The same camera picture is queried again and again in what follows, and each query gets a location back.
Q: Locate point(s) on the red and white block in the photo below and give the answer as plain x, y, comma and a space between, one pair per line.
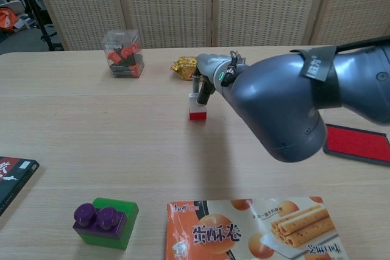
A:
197, 112

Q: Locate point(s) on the woven folding screen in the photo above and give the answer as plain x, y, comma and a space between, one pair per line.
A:
170, 4

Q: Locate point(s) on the orange egg roll snack package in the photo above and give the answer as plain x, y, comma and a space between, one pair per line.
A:
243, 232

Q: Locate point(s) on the dark box with palace print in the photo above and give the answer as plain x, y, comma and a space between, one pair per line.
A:
12, 181

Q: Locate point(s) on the black tripod stand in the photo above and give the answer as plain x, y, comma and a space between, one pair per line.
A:
42, 25

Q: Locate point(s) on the orange and white bag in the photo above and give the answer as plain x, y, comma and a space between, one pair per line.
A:
7, 19

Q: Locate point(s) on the gold foil snack package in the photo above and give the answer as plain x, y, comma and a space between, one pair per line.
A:
184, 68

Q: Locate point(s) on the red ink pad clear lid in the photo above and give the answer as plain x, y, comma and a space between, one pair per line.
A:
356, 142

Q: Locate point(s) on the green and purple toy block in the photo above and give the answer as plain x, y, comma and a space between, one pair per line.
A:
106, 226

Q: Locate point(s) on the clear box of red-black items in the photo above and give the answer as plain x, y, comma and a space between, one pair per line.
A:
123, 56

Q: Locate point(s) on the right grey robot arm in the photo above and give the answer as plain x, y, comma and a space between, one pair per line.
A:
274, 104

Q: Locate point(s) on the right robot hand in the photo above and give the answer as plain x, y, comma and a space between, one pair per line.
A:
210, 65

